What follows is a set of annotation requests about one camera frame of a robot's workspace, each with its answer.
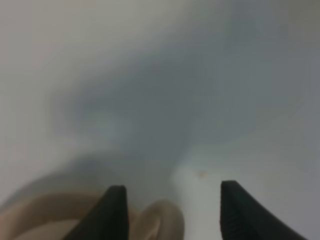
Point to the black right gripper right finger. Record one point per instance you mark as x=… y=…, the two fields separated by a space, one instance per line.
x=242 y=217

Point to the beige ceramic teapot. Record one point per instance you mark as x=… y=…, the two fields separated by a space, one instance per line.
x=52 y=216

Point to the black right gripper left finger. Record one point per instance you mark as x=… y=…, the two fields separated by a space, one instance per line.
x=107 y=220

